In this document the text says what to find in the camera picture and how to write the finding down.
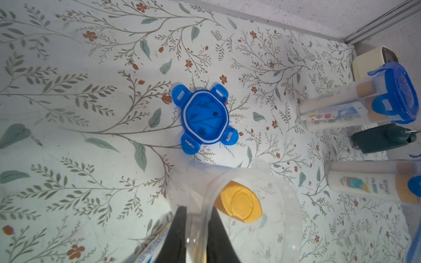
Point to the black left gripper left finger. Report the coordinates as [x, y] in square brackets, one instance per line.
[174, 247]

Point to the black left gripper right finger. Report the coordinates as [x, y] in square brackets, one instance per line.
[219, 247]

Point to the small toothpaste tube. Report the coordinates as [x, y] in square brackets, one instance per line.
[152, 251]
[334, 114]

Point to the yellow cap bottle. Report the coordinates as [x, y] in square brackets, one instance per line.
[386, 187]
[239, 202]

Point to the clear plastic container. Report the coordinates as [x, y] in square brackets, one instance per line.
[378, 167]
[274, 238]
[360, 93]

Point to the blue lid front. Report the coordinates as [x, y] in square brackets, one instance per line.
[396, 96]

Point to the teal small object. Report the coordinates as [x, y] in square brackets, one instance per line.
[383, 138]

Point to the cream box green window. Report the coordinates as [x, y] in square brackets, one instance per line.
[372, 60]

